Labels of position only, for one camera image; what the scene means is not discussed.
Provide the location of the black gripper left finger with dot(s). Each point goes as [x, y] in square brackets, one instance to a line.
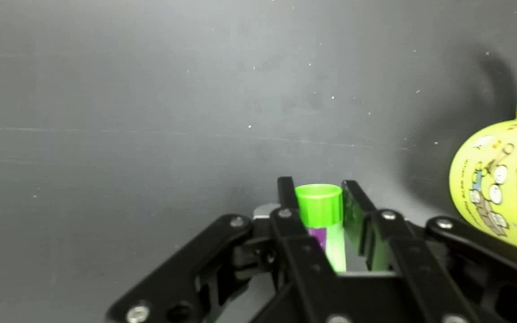
[210, 269]

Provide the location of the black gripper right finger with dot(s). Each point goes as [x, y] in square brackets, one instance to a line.
[438, 269]

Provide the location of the yellow-green mug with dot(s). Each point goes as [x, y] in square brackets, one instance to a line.
[510, 185]

